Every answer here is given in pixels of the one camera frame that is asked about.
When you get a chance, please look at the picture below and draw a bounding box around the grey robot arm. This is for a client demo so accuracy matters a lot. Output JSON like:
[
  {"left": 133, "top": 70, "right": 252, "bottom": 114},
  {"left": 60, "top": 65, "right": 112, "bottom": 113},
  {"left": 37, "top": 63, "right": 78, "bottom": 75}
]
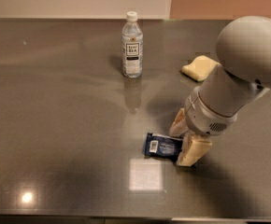
[{"left": 169, "top": 16, "right": 271, "bottom": 167}]

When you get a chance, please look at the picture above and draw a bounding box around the clear plastic water bottle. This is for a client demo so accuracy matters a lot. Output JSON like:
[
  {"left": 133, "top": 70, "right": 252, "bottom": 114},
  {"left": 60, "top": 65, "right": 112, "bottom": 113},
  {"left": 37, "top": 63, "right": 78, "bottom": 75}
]
[{"left": 121, "top": 11, "right": 143, "bottom": 78}]

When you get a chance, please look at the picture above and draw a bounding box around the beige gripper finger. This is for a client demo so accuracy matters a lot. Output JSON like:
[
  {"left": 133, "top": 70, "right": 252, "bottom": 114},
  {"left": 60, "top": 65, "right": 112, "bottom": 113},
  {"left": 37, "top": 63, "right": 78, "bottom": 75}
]
[
  {"left": 177, "top": 133, "right": 212, "bottom": 167},
  {"left": 169, "top": 108, "right": 189, "bottom": 137}
]

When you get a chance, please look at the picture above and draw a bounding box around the blue rxbar blueberry wrapper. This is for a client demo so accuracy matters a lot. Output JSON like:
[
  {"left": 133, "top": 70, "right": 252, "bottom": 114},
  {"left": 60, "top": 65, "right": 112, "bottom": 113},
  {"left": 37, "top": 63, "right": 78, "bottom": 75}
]
[{"left": 144, "top": 133, "right": 183, "bottom": 161}]

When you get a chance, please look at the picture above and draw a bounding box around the yellow sponge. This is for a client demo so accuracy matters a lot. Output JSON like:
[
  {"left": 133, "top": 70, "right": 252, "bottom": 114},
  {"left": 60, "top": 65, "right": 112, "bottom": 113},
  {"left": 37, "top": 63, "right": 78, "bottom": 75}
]
[{"left": 181, "top": 55, "right": 218, "bottom": 82}]

